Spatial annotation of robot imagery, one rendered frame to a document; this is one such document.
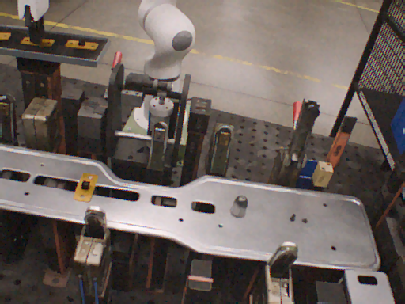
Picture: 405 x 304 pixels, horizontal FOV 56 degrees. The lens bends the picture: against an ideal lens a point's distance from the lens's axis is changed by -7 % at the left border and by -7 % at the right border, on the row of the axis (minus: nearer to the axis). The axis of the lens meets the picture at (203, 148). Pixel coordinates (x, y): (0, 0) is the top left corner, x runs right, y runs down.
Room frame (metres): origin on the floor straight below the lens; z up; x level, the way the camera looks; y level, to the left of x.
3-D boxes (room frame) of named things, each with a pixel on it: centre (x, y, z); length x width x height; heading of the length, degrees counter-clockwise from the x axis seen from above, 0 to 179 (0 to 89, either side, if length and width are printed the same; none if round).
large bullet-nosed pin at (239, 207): (0.62, -0.10, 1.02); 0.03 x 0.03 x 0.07
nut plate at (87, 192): (0.60, 0.24, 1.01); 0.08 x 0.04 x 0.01; 4
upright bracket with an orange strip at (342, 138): (0.79, -0.32, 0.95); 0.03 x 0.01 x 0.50; 94
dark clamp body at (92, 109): (0.79, 0.28, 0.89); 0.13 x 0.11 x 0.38; 4
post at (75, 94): (0.81, 0.35, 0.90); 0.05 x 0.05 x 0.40; 4
